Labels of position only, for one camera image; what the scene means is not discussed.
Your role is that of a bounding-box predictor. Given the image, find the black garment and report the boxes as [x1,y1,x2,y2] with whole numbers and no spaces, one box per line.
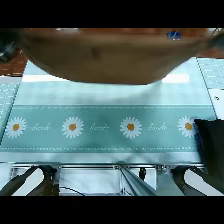
[193,118,224,194]

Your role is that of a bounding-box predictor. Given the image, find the silver frame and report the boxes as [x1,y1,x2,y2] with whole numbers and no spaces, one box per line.
[6,161,208,197]

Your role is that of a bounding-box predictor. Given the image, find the black cable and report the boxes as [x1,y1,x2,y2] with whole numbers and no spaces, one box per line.
[58,185,86,197]

